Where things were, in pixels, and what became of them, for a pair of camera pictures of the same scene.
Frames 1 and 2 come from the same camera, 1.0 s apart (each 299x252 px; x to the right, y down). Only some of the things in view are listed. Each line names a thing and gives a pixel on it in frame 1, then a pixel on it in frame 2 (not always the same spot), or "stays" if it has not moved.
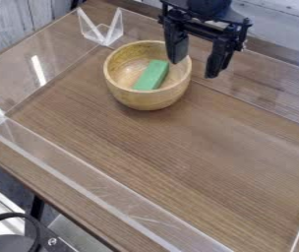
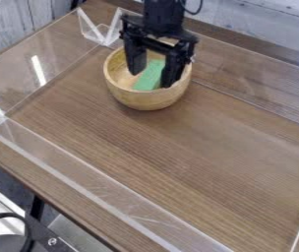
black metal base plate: [51, 242] stays
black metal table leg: [37, 208] stays
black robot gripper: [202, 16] to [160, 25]
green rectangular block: [152, 75] stays
